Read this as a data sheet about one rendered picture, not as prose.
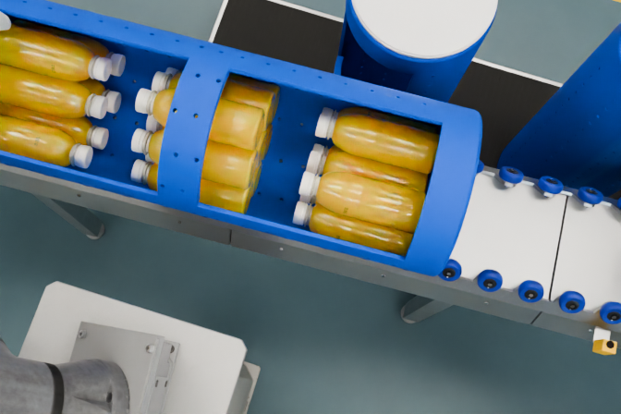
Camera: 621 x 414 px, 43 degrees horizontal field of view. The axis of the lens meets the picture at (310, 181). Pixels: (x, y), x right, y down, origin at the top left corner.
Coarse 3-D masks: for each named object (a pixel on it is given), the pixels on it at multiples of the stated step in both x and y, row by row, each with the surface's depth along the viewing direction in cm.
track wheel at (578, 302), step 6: (564, 294) 139; (570, 294) 138; (576, 294) 138; (564, 300) 138; (570, 300) 138; (576, 300) 138; (582, 300) 138; (564, 306) 139; (570, 306) 138; (576, 306) 139; (582, 306) 138; (570, 312) 140; (576, 312) 139
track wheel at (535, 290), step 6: (522, 282) 139; (528, 282) 138; (534, 282) 138; (522, 288) 138; (528, 288) 138; (534, 288) 138; (540, 288) 138; (522, 294) 139; (528, 294) 139; (534, 294) 139; (540, 294) 138; (528, 300) 140; (534, 300) 139
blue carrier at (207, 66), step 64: (0, 0) 124; (128, 64) 143; (192, 64) 120; (256, 64) 123; (128, 128) 145; (192, 128) 117; (448, 128) 119; (128, 192) 127; (192, 192) 122; (256, 192) 142; (448, 192) 116; (384, 256) 124; (448, 256) 120
